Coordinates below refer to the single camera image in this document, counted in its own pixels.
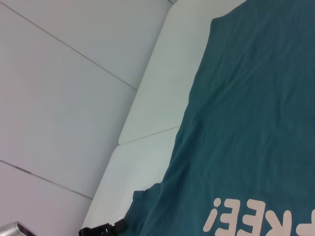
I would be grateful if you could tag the teal t-shirt with FREE! print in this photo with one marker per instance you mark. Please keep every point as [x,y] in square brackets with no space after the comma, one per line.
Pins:
[246,123]

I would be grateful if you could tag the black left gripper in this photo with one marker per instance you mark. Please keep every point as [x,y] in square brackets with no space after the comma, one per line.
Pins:
[93,231]

